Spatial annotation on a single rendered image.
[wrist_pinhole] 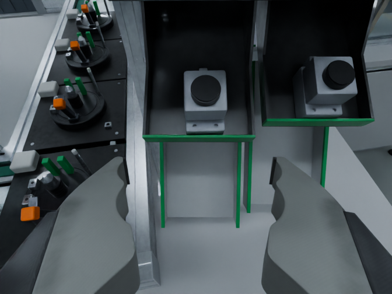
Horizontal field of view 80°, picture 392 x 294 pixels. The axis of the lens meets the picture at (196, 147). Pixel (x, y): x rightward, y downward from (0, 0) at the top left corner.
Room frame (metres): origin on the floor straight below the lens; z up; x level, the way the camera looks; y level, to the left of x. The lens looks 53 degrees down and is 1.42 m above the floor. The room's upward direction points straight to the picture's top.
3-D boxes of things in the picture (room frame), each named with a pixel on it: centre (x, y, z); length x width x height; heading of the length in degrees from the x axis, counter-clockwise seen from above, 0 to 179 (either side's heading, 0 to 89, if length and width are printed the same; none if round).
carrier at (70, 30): (0.95, 0.39, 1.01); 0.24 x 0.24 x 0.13; 9
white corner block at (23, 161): (0.30, 0.38, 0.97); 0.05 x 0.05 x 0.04; 9
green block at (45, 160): (0.26, 0.29, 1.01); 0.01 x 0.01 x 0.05; 9
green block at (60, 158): (0.26, 0.26, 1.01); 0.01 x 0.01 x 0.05; 9
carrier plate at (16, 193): (0.22, 0.27, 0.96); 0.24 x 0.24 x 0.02; 9
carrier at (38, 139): (0.47, 0.31, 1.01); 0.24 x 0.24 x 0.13; 9
